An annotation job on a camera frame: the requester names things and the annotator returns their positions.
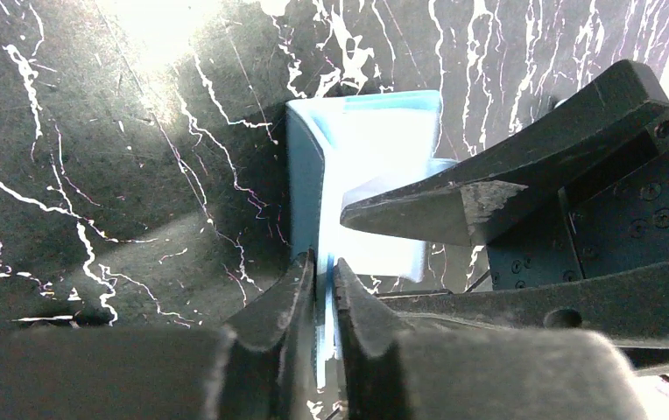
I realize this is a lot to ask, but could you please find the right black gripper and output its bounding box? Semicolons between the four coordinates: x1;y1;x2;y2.
340;59;669;375

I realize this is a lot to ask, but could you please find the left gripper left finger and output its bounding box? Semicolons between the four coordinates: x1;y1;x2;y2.
0;251;316;419

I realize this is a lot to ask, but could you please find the blue card holder wallet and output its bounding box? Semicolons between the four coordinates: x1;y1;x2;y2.
285;90;452;388

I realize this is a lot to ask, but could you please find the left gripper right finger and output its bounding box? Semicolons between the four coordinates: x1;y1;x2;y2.
332;261;647;419

